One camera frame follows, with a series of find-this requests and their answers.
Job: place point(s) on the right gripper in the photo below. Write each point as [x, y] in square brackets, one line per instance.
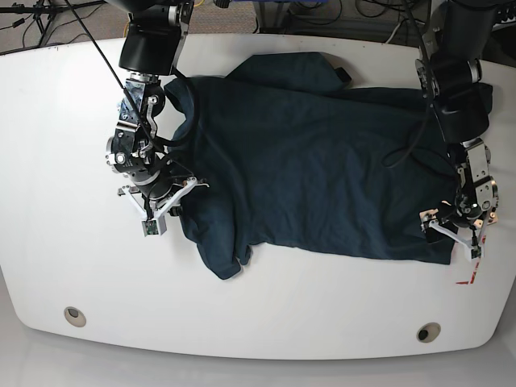
[153, 199]

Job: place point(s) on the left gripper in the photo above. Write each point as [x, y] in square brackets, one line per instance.
[447, 220]

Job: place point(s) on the dark teal T-shirt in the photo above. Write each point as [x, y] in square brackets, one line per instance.
[296, 157]

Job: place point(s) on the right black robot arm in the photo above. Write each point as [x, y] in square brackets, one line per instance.
[158, 168]

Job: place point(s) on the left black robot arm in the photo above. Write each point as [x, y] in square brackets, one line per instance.
[450, 75]

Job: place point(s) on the red tape rectangle marking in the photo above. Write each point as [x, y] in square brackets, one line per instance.
[467, 272]

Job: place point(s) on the black tripod stand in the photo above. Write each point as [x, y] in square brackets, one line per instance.
[42, 15]

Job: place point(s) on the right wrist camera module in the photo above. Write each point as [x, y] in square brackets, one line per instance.
[154, 226]

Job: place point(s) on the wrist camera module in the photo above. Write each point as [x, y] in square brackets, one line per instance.
[475, 252]
[154, 226]

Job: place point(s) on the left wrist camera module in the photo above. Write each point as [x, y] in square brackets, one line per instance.
[475, 252]

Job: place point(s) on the right table cable grommet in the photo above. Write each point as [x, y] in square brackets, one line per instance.
[429, 332]

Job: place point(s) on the table cable grommet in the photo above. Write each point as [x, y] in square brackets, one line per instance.
[74, 317]
[429, 332]

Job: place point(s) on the left table cable grommet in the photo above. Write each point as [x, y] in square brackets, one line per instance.
[74, 317]

